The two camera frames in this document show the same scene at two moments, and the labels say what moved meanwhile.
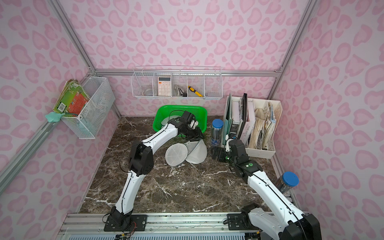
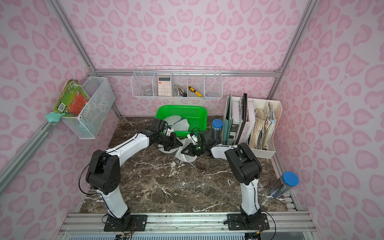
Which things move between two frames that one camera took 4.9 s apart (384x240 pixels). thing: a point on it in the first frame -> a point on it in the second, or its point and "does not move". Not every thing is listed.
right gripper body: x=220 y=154 -> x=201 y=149
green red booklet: x=72 y=99 does not move
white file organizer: x=252 y=122 does not move
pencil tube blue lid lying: x=286 y=181 does not move
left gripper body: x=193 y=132 -> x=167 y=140
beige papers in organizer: x=263 y=124 does not move
